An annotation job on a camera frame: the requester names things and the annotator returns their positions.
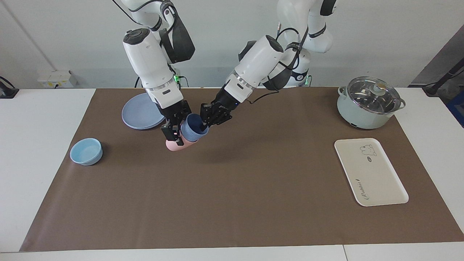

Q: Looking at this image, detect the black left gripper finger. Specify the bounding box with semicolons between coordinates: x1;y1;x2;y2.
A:
214;108;233;127
199;103;218;128

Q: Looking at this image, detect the pink cup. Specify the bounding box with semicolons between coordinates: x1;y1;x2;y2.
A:
166;134;198;152

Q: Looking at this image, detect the blue ribbed cup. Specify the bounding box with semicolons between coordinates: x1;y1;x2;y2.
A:
180;113;210;142

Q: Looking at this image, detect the cream rabbit print tray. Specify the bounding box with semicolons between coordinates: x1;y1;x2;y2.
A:
334;138;409;207

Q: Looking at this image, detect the lavender blue plate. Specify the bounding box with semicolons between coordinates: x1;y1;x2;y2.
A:
121;93;165;130

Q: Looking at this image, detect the brown table mat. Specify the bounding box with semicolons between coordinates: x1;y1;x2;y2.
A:
20;87;464;252

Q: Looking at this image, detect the light blue bowl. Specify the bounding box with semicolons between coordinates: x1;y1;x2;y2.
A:
70;138;103;166

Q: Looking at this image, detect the pale green electric pot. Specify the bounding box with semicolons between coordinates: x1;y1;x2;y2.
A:
337;85;406;130

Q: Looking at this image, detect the glass pot lid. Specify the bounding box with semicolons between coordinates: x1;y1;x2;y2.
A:
346;76;402;115

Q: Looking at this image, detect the blue crate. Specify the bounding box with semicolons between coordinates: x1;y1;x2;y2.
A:
447;91;464;128

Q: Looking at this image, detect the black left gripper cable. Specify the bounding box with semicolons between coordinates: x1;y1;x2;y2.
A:
249;27;308;105

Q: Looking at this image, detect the white wall socket box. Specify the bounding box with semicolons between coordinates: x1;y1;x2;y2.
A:
37;70;77;89

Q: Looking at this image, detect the black clamp with cable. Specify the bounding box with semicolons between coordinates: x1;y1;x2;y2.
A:
0;76;20;99

